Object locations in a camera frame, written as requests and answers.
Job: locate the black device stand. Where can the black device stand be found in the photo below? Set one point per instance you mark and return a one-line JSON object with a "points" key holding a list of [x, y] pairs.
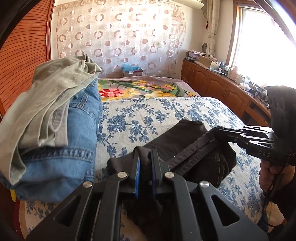
{"points": [[259, 92]]}

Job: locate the circle-patterned sheer curtain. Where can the circle-patterned sheer curtain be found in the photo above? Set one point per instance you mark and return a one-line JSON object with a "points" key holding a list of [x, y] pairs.
{"points": [[115, 34]]}

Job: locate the blue jeans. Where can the blue jeans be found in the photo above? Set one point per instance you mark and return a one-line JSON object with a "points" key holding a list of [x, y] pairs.
{"points": [[69, 162]]}

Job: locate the small cardboard box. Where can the small cardboard box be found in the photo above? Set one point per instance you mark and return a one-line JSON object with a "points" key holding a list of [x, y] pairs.
{"points": [[134, 73]]}

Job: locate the person's right forearm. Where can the person's right forearm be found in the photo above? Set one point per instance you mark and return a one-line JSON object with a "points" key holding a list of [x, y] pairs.
{"points": [[286, 197]]}

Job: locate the yellow plush toy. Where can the yellow plush toy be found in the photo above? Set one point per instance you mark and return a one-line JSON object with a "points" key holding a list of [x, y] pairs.
{"points": [[13, 195]]}

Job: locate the beige window curtain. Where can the beige window curtain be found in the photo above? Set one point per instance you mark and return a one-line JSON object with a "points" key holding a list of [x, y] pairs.
{"points": [[212, 27]]}

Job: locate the wooden cabinet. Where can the wooden cabinet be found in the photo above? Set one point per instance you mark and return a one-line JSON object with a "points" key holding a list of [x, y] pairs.
{"points": [[219, 90]]}

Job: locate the round woven fan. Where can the round woven fan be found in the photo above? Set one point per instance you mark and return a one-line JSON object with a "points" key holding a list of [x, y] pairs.
{"points": [[204, 47]]}

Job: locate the person's right hand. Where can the person's right hand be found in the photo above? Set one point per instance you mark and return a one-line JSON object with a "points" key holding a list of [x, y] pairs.
{"points": [[266, 176]]}

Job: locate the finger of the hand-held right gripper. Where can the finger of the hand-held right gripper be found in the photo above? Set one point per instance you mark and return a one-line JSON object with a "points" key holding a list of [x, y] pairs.
{"points": [[249, 143], [249, 132]]}

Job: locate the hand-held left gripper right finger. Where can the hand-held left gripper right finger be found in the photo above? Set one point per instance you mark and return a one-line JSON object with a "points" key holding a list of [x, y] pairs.
{"points": [[154, 180]]}

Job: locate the stack of papers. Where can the stack of papers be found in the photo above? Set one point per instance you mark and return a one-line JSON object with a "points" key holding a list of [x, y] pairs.
{"points": [[194, 55]]}

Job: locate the blue plastic bag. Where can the blue plastic bag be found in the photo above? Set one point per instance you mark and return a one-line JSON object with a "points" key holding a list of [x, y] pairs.
{"points": [[129, 67]]}

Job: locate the open cardboard box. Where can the open cardboard box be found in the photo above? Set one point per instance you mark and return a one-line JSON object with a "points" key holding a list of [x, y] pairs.
{"points": [[207, 62]]}

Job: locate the white tissue box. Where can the white tissue box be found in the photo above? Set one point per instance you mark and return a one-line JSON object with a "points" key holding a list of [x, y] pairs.
{"points": [[244, 86]]}

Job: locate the dark brown pants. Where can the dark brown pants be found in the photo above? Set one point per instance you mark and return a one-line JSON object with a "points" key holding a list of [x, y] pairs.
{"points": [[185, 132]]}

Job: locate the wooden slatted wardrobe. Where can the wooden slatted wardrobe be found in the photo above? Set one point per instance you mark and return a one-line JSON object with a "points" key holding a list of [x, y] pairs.
{"points": [[23, 46]]}

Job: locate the grey-green pants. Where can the grey-green pants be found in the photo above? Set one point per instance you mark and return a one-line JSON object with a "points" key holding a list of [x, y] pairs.
{"points": [[46, 104]]}

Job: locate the wooden-framed window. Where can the wooden-framed window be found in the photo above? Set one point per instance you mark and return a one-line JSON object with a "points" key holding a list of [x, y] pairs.
{"points": [[266, 46]]}

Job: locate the blue floral bedsheet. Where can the blue floral bedsheet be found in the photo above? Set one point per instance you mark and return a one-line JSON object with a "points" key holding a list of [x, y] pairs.
{"points": [[150, 120]]}

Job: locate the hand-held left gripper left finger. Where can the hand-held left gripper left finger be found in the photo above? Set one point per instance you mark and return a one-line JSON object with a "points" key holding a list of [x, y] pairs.
{"points": [[137, 178]]}

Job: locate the colourful flower blanket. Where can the colourful flower blanket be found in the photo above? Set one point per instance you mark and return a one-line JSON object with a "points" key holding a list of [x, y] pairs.
{"points": [[138, 89]]}

